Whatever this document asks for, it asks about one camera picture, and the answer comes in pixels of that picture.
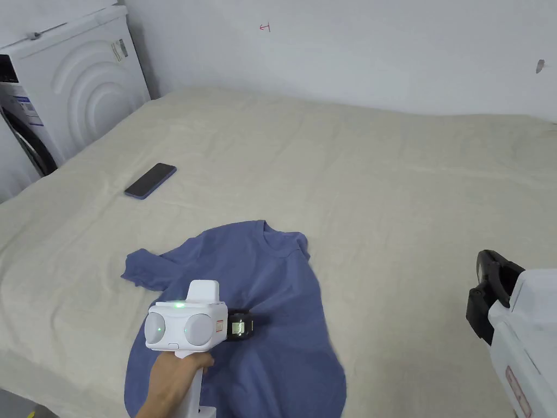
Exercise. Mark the dark smartphone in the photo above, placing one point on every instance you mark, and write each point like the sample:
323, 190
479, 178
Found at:
150, 180

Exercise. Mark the person's left forearm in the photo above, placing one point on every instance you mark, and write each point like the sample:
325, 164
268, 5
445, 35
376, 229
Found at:
159, 405

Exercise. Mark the white washing machine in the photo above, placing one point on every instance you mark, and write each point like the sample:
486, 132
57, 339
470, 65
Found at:
87, 87

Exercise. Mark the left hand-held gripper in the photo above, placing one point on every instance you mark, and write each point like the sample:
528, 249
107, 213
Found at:
196, 324

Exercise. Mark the blue shirt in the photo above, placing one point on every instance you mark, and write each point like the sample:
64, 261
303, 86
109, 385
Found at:
283, 278

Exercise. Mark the bed with beige sheet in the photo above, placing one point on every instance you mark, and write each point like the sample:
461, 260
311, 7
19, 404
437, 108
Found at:
357, 174

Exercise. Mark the person's left hand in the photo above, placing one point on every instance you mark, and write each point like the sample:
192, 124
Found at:
174, 372

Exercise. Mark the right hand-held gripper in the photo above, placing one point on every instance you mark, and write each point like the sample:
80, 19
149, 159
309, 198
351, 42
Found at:
528, 339

